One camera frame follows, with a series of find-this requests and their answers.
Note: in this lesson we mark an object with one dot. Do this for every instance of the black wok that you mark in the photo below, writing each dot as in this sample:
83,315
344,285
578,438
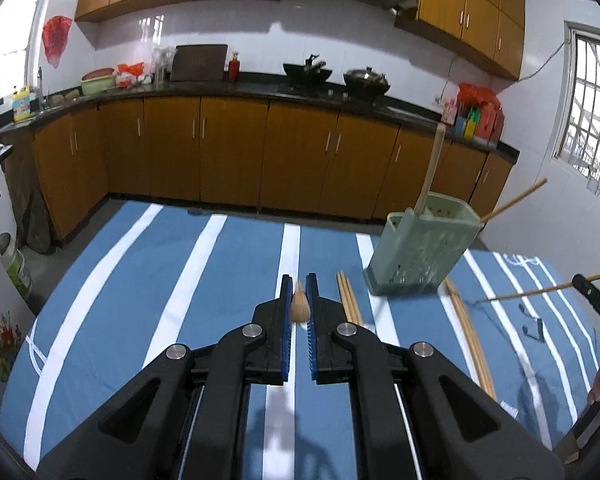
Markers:
305,72

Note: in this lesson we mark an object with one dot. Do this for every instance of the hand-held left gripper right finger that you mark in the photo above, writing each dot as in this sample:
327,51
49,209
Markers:
312,320

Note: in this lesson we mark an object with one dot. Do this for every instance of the long wooden chopstick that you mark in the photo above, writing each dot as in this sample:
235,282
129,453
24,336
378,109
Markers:
353,300
298,306
344,297
540,290
475,342
512,201
430,170
466,341

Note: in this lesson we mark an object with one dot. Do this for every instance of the yellow detergent bottle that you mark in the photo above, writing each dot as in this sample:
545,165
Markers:
22,105

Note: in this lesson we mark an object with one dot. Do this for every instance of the white floral appliance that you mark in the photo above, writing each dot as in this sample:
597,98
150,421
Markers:
0,340

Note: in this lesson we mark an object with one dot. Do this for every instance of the red and white plastic bag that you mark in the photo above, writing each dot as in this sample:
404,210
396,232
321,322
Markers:
130,75

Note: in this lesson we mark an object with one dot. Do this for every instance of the paint bucket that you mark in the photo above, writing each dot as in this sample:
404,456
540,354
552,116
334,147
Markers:
15,267

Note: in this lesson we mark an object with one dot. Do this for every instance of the metal faucet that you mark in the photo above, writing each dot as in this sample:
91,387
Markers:
40,87

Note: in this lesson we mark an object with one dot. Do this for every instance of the barred window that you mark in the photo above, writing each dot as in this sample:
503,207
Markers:
590,105

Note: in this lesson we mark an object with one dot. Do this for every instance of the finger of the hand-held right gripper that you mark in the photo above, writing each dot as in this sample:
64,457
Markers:
597,302

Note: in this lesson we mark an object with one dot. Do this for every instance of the sliding glass window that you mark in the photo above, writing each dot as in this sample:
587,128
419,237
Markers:
5,35

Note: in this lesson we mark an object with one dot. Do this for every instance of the lidded cooking pot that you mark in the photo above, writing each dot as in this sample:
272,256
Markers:
366,80

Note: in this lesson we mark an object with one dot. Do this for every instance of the red hanging plastic bag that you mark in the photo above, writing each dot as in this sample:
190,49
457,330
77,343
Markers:
55,37

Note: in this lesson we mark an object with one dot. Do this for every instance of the red bottle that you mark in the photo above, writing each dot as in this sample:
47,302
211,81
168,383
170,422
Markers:
234,70

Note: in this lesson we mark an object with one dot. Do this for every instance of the wooden base cabinets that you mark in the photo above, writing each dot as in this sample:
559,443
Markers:
230,155

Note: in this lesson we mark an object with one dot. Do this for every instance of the dark cutting board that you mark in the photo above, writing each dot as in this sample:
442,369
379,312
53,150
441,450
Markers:
200,62

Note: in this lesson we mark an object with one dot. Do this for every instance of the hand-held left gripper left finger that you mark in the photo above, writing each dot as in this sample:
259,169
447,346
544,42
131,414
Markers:
285,320

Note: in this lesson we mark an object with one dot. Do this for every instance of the clear plastic bag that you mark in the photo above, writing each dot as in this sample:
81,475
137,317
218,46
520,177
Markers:
161,65

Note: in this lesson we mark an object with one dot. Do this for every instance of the green perforated utensil holder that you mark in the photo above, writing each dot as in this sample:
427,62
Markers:
420,250

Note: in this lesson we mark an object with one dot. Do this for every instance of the green basin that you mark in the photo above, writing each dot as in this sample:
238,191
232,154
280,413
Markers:
97,84

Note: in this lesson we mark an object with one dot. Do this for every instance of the blue white striped tablecloth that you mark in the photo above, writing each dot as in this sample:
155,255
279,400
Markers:
145,285

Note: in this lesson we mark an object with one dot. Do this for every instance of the group of condiment bottles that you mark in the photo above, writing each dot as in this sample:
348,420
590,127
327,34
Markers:
472,122

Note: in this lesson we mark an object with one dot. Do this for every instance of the black kitchen countertop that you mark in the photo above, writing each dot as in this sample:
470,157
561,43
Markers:
250,89

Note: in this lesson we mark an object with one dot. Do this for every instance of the gas stove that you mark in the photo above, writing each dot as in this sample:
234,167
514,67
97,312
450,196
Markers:
330,92

